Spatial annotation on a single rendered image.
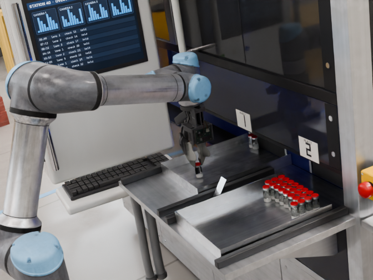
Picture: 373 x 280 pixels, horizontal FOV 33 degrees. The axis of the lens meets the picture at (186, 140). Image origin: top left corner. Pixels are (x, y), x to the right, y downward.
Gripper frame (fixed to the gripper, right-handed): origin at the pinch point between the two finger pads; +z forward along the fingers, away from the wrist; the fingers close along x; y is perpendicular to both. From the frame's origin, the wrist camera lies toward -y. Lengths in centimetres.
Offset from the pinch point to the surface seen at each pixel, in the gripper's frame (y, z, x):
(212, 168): -2.0, 5.2, 6.4
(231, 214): 28.6, 5.4, -4.8
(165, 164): -12.1, 3.2, -5.7
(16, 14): -43, -50, -37
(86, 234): -154, 94, -4
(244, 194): 22.0, 4.5, 3.6
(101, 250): -130, 94, -3
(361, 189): 59, -7, 15
